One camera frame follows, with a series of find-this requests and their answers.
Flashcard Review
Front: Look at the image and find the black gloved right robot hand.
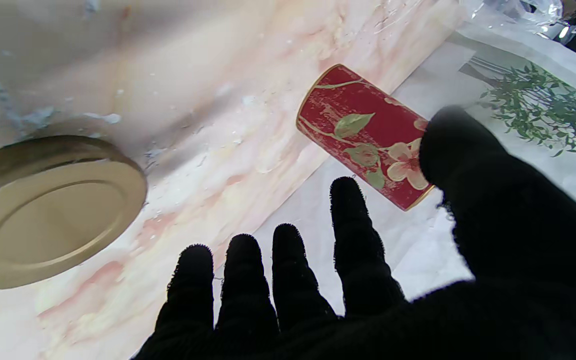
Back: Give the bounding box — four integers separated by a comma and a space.
130, 105, 576, 360

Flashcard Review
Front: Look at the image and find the clear plastic tea bag pouch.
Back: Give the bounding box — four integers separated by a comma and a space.
460, 0, 576, 42

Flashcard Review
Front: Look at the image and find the red floral tea canister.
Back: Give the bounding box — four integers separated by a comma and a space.
296, 63, 436, 212

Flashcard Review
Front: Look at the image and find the brown round canister lid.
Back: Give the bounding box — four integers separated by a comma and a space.
0, 135, 148, 291

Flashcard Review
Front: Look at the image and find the white wrinkled backdrop cloth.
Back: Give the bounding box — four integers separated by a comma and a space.
213, 20, 576, 321

